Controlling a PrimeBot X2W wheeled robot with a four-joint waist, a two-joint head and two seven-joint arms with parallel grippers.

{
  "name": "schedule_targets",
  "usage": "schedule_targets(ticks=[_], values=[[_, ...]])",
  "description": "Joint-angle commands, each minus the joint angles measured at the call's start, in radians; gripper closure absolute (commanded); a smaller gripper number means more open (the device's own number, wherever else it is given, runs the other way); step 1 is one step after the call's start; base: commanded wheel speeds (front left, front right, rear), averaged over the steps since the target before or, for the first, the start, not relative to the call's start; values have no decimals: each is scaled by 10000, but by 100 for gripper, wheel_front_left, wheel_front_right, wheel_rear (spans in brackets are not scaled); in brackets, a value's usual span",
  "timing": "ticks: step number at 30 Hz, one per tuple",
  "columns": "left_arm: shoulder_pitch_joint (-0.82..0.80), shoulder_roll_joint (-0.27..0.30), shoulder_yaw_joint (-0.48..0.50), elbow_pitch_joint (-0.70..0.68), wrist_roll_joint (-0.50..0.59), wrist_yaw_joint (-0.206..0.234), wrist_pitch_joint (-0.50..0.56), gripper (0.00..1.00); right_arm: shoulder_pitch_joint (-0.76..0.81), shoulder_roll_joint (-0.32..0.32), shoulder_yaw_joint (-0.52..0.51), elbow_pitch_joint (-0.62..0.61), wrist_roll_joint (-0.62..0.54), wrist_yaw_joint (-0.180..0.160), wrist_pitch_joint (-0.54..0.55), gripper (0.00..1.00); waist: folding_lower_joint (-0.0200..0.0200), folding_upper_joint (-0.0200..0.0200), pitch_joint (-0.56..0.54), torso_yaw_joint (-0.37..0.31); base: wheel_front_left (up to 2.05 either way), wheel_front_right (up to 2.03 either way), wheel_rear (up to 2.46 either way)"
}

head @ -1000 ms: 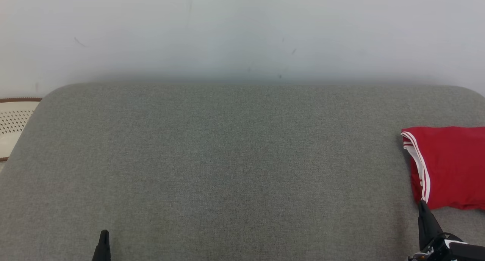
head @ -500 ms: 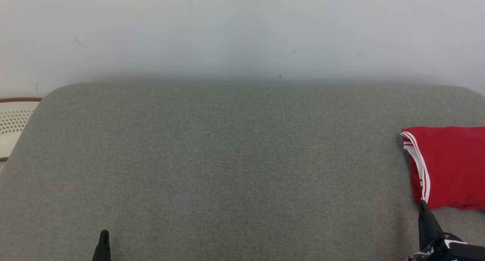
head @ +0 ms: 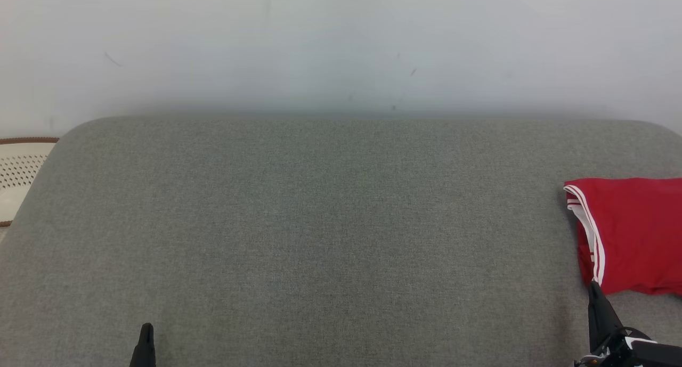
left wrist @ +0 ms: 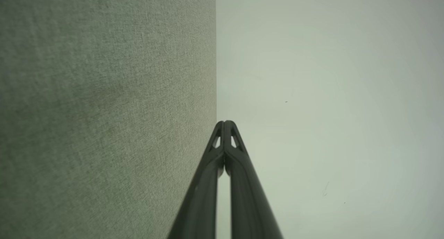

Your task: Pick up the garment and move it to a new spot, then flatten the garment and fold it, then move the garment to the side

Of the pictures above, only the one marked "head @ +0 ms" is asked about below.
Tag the cream perforated laundry basket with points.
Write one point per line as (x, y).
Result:
(16, 175)

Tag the red Bulls basketball jersey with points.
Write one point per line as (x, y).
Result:
(639, 234)

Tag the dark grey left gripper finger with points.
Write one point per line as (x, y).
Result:
(144, 348)

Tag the grey fabric sofa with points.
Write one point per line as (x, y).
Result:
(319, 239)

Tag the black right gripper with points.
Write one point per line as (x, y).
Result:
(644, 355)

